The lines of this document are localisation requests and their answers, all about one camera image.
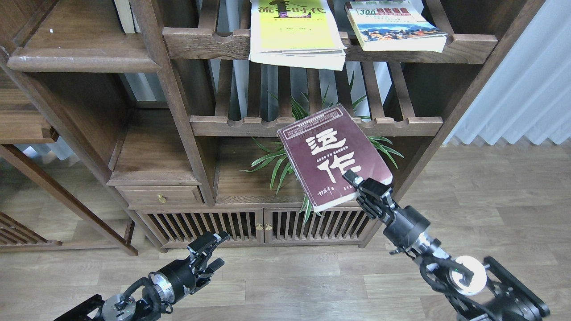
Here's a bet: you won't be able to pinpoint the yellow cover book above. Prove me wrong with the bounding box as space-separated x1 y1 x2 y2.
249 0 345 71

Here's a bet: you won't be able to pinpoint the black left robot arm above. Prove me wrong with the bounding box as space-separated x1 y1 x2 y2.
57 231 230 321

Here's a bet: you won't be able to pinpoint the maroon book white characters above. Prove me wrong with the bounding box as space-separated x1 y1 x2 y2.
277 105 393 211

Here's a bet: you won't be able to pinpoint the blue landscape cover book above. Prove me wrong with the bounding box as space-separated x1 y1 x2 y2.
345 0 447 53

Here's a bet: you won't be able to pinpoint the green spider plant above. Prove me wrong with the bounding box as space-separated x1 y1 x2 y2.
244 97 404 223

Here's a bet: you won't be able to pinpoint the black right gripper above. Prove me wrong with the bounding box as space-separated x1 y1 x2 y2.
343 170 431 255

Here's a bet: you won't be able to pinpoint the brass drawer knob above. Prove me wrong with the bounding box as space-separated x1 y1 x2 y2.
157 193 167 204

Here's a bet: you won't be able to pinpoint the white pleated curtain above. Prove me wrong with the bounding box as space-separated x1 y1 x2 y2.
445 0 571 145

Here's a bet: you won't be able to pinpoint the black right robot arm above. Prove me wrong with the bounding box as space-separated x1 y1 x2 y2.
343 171 550 321

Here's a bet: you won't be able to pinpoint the white upright book spine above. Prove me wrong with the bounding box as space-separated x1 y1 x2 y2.
113 0 135 34

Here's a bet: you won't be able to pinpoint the dark wooden bookshelf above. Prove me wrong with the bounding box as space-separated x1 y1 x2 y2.
1 0 544 250

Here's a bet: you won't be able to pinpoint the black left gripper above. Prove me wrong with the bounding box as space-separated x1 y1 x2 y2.
152 231 230 304

